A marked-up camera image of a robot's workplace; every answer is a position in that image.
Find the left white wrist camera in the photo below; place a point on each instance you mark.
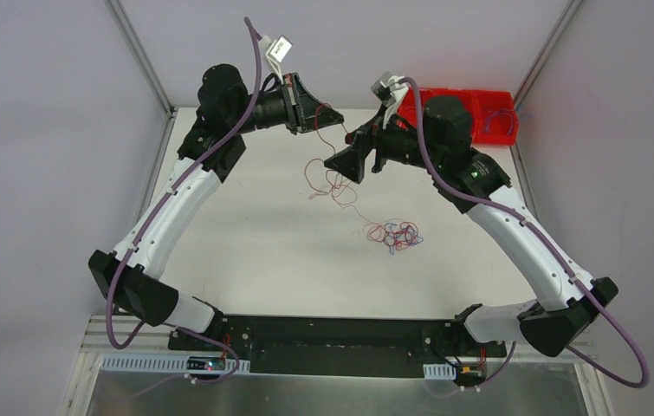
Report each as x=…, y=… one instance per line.
x=276, y=53

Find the red three-compartment plastic bin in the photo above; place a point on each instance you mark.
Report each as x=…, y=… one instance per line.
x=487, y=115

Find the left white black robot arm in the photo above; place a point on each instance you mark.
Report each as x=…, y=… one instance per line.
x=128, y=276

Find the aluminium front rail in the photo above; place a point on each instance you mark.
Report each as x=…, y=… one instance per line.
x=155, y=340

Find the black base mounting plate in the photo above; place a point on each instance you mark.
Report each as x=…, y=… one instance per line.
x=387, y=348

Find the left aluminium frame post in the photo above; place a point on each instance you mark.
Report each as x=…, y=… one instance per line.
x=135, y=46

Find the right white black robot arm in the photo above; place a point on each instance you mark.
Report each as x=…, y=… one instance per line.
x=566, y=296

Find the aluminium frame post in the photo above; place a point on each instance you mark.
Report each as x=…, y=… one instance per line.
x=135, y=46
x=560, y=28

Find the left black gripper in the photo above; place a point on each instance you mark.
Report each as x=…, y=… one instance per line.
x=293, y=104

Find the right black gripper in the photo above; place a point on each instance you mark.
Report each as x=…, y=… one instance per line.
x=373, y=146

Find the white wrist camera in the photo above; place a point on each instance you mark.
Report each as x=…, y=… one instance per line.
x=276, y=53
x=390, y=91

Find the white slotted cable duct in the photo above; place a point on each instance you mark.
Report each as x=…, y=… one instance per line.
x=172, y=364

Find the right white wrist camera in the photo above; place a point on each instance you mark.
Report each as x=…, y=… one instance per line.
x=390, y=91

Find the right aluminium frame post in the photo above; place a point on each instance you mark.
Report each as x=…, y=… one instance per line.
x=560, y=28

